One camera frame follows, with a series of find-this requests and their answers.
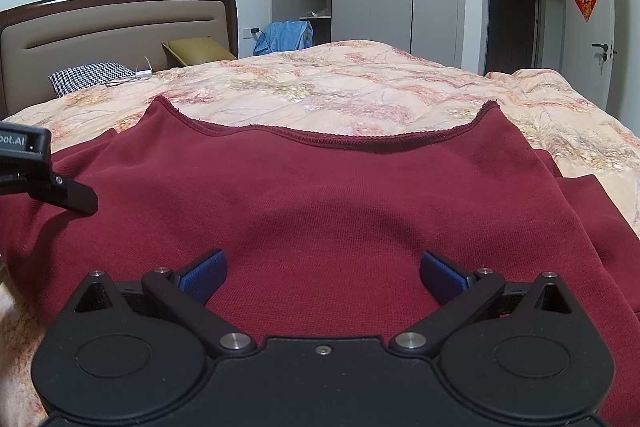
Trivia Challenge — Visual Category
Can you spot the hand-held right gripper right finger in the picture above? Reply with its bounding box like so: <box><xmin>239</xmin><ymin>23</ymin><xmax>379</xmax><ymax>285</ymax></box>
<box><xmin>388</xmin><ymin>249</ymin><xmax>572</xmax><ymax>358</ymax></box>

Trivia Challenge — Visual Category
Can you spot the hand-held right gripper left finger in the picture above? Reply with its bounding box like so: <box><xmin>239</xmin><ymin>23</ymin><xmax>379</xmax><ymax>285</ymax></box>
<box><xmin>72</xmin><ymin>248</ymin><xmax>258</xmax><ymax>359</ymax></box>

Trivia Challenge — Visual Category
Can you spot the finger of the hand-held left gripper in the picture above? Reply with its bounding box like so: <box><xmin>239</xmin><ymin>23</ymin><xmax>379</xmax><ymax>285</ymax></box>
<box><xmin>27</xmin><ymin>171</ymin><xmax>99</xmax><ymax>216</ymax></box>

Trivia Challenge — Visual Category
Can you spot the maroon sweater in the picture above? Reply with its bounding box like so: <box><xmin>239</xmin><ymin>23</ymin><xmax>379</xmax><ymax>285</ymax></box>
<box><xmin>0</xmin><ymin>96</ymin><xmax>640</xmax><ymax>358</ymax></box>

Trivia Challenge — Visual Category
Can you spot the black white checkered pillow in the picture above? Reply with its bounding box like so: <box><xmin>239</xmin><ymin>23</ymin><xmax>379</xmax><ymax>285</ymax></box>
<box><xmin>48</xmin><ymin>62</ymin><xmax>138</xmax><ymax>98</ymax></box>

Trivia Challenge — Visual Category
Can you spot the padded beige bed headboard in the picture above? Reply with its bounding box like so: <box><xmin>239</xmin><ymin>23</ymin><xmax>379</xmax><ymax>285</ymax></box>
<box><xmin>0</xmin><ymin>0</ymin><xmax>240</xmax><ymax>122</ymax></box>

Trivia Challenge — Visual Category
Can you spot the olive green pillow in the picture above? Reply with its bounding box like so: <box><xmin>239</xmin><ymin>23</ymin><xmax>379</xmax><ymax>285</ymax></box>
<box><xmin>161</xmin><ymin>37</ymin><xmax>238</xmax><ymax>68</ymax></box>

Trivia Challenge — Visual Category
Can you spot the floral peach blanket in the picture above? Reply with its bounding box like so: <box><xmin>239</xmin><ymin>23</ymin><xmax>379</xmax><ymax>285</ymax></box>
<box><xmin>0</xmin><ymin>39</ymin><xmax>640</xmax><ymax>427</ymax></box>

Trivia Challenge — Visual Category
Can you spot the blue cloth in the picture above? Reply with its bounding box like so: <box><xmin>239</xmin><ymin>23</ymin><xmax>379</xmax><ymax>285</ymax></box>
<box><xmin>252</xmin><ymin>21</ymin><xmax>315</xmax><ymax>56</ymax></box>

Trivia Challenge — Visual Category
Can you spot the white room door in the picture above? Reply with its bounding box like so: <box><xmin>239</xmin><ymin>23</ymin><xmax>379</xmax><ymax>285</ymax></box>
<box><xmin>562</xmin><ymin>0</ymin><xmax>632</xmax><ymax>118</ymax></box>

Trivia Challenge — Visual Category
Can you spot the white charger with cable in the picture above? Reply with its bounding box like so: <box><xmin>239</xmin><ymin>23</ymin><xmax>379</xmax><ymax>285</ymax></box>
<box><xmin>105</xmin><ymin>55</ymin><xmax>155</xmax><ymax>88</ymax></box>

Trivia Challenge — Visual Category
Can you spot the black door handle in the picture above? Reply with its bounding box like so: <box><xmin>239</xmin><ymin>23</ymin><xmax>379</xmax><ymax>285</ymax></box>
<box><xmin>591</xmin><ymin>42</ymin><xmax>619</xmax><ymax>66</ymax></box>

